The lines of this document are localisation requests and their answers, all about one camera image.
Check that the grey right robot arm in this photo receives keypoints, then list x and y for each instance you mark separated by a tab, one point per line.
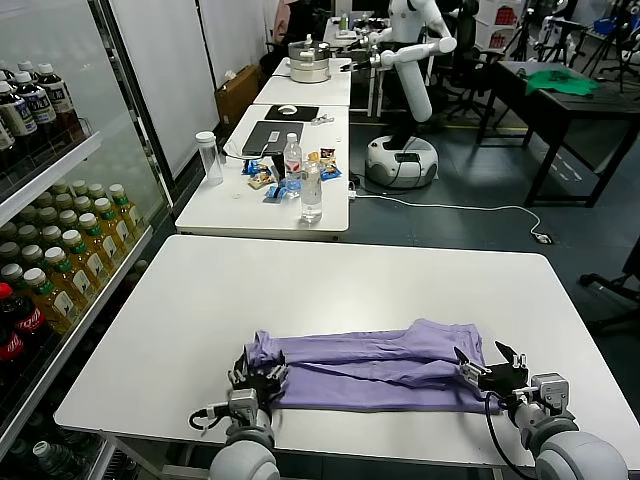
575	450

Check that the white rectangular table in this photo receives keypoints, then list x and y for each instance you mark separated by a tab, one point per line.
310	92
225	210

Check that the yellow tea bottle white cap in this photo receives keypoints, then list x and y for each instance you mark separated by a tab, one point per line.
28	232
32	251
48	214
110	225
80	186
64	200
65	277
11	271
96	242
122	210
80	260
47	300
82	202
96	190
67	216
51	232

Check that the purple t-shirt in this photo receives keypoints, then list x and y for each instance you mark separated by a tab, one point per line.
360	385

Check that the black mouse pad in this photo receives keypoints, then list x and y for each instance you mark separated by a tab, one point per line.
305	112

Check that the dark snack packet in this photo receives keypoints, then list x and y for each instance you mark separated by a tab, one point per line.
327	155

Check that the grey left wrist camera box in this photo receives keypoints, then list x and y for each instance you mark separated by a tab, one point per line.
243	405

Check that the white humanoid robot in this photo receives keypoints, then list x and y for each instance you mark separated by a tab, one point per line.
415	90

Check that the small green bottle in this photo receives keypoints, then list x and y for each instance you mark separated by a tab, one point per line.
344	22

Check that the clear bottle green label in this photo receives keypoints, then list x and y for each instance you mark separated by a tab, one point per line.
52	457

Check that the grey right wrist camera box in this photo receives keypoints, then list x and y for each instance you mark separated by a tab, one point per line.
550	392

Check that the white storage boxes red print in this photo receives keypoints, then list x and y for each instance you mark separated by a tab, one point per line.
500	20

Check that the blue snack packet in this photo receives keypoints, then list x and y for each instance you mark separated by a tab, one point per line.
255	166
280	192
331	173

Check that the dark tea bottle white cap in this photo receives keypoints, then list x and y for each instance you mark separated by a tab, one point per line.
5	72
57	100
26	66
37	107
15	120

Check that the black table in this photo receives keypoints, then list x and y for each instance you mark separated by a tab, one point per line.
575	110

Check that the clear plastic water bottle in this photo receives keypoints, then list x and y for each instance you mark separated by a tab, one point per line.
311	195

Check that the biscuit snack packet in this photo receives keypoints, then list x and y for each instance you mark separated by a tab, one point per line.
261	180

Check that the white display shelf rack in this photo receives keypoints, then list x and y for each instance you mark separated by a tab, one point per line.
50	165

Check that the cola bottle red label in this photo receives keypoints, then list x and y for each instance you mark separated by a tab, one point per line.
10	345
25	320

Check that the small silver clip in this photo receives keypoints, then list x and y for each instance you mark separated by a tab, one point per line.
322	119

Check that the white power strip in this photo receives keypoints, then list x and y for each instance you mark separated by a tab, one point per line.
353	190

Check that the dark grey laptop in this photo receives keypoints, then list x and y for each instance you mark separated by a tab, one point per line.
260	140

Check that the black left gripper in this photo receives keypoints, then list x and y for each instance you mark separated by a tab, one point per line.
260	390

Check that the grey metal door frame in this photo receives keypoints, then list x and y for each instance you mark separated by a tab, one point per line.
145	125

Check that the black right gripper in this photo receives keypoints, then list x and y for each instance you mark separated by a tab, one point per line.
502	377

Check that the clear cylinder container white lid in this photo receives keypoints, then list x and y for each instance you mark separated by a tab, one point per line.
210	160

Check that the small black box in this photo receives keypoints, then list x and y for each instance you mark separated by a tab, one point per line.
276	165

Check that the cardboard box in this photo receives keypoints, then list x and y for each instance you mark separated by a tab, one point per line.
237	95

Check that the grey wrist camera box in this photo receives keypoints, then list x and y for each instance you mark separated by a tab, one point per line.
550	392
243	405

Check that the pink garment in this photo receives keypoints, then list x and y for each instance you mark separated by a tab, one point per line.
285	20

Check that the black office chair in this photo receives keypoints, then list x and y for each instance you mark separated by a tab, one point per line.
467	30

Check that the white floor socket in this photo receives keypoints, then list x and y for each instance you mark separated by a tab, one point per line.
542	238

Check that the green cloth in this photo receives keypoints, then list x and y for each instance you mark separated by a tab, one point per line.
555	82

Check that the yellow snack packet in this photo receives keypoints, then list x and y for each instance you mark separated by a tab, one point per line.
312	156

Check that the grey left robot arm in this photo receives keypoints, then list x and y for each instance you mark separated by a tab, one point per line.
245	450

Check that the water bottle red label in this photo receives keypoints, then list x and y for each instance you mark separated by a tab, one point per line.
293	165

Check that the white computer mouse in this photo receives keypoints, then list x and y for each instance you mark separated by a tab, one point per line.
286	109

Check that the steel steamer pot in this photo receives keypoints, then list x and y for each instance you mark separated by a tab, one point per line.
310	62

